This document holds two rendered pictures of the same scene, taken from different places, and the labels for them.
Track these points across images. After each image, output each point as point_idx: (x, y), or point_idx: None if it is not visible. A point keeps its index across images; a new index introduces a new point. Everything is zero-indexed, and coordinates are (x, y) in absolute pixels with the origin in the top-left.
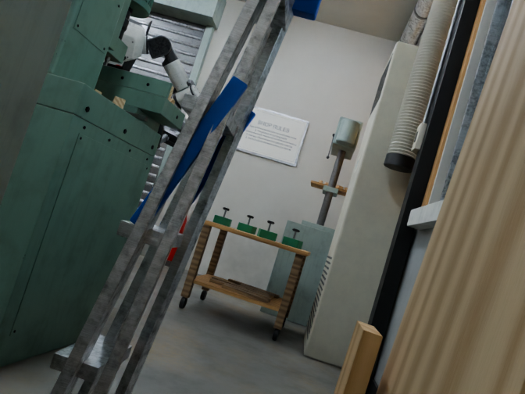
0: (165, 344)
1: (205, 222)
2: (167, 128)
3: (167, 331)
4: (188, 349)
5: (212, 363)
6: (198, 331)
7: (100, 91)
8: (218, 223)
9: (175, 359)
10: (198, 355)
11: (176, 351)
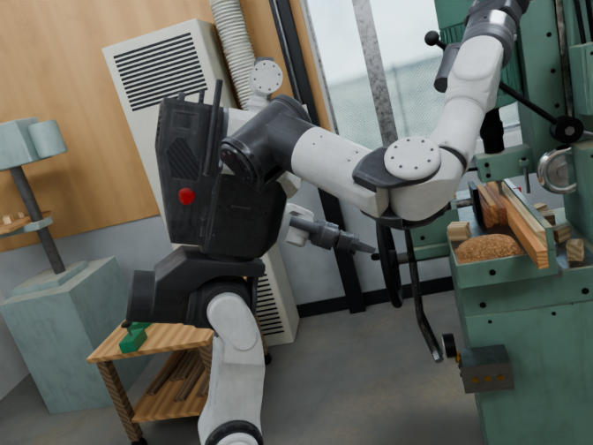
0: (418, 392)
1: (211, 337)
2: (348, 235)
3: (373, 406)
4: (405, 380)
5: (422, 362)
6: (327, 397)
7: (543, 211)
8: (189, 333)
9: (450, 374)
10: (413, 373)
11: (425, 382)
